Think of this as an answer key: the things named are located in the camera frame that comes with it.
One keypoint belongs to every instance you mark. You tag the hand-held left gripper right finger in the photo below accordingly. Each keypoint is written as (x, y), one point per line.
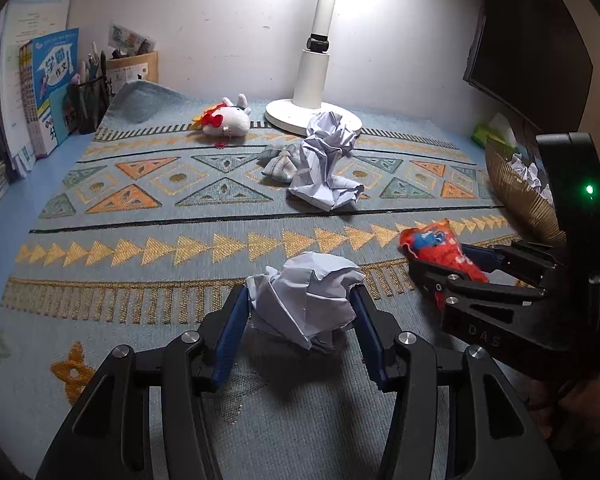
(367, 330)

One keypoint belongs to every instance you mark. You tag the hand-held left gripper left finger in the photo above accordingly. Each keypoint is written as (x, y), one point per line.
(230, 340)

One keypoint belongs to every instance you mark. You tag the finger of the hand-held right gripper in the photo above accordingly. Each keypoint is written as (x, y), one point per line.
(485, 257)
(480, 292)

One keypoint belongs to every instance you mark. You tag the red snack packet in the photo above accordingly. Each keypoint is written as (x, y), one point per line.
(440, 250)

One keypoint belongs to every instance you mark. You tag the white paper ball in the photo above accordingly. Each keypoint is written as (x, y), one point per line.
(524, 166)
(546, 192)
(325, 165)
(305, 300)

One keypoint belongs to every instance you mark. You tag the person's right hand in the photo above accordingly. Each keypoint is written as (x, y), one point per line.
(595, 400)

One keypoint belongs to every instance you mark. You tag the patterned woven mat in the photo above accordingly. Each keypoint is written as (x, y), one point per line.
(180, 240)

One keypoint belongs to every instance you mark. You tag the green tissue packet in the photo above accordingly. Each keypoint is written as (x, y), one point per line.
(485, 132)

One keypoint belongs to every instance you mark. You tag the grey plaid cloth pouch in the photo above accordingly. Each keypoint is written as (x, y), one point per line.
(280, 160)

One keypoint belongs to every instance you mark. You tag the black monitor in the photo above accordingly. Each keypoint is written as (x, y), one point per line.
(525, 45)

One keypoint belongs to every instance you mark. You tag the white and red plush toy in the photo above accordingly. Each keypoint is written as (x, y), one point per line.
(227, 117)

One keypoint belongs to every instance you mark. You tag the white desk lamp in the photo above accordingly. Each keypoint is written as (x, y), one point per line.
(310, 75)

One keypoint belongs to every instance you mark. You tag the black mesh pen holder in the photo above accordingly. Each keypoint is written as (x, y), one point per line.
(87, 105)

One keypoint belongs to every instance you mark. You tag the cardboard box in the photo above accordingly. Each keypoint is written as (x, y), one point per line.
(132, 70)

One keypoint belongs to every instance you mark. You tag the blue book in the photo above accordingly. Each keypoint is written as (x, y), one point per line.
(50, 95)

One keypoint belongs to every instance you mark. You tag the bunch of pens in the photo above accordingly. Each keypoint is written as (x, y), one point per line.
(92, 62)

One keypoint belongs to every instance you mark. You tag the cards in wooden box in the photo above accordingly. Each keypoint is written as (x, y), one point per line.
(130, 37)

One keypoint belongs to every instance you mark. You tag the white paper booklets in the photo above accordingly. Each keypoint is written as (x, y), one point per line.
(25, 30)

